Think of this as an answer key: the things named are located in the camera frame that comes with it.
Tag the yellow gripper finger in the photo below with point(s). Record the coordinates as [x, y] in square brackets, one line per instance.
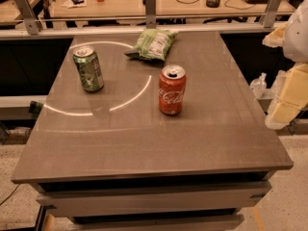
[290, 96]

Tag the red coke can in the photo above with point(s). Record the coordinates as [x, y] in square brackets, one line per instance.
[172, 84]

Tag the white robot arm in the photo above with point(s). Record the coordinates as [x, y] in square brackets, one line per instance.
[292, 36]

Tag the green soda can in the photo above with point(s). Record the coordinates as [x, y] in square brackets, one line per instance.
[88, 66]

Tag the clear sanitizer bottle left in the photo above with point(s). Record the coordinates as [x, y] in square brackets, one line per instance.
[259, 85]

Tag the green chip bag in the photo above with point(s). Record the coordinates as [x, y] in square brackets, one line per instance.
[152, 44]

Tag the green bottle on ledge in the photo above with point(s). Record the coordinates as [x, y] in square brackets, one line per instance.
[35, 108]

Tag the right metal bracket post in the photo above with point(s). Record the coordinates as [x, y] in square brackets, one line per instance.
[268, 17]

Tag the metal bracket post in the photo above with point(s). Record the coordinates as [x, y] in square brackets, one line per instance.
[268, 17]
[31, 21]
[150, 14]

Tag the middle metal bracket post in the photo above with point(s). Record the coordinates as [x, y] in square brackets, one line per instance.
[150, 14]

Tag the left metal bracket post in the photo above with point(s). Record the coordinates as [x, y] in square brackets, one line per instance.
[31, 21]

